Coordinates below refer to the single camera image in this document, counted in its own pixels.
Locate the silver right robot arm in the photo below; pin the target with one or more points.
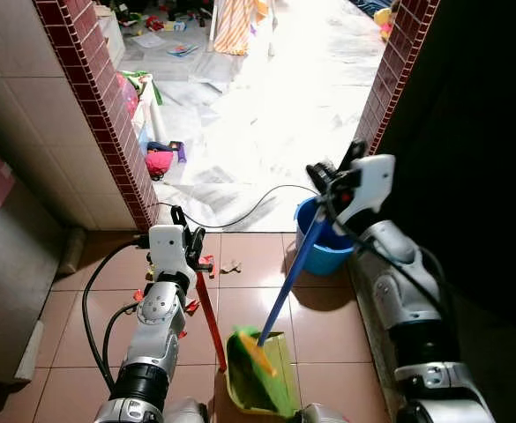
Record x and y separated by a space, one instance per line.
407 300

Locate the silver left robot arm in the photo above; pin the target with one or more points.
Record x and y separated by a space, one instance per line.
156 326

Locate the red paper scrap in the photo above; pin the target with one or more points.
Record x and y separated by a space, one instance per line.
191 306
207 263
138 295
182 333

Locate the beige paper scrap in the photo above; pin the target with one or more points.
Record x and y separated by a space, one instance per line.
232 265

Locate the pink round toy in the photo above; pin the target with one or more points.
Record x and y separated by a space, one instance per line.
159 161

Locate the blue plastic bucket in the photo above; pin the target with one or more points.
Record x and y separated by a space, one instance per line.
328 254

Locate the white tube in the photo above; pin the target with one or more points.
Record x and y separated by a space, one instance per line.
157 116

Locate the colourful flat book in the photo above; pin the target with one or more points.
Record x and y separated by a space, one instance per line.
183 50

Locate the grey left robot leg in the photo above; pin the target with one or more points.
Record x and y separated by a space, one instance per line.
187 412

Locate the grey robot leg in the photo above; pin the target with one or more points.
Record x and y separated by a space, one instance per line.
187 412
315 415

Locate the orange white striped cloth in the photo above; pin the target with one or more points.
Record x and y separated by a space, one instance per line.
234 26

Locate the grey right robot leg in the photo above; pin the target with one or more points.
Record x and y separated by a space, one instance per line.
315 415

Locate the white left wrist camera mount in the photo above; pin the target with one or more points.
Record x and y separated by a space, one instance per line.
164 245

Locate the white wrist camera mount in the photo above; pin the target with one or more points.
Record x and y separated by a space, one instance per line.
372 183
164 245

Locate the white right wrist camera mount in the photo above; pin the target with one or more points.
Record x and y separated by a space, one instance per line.
372 183

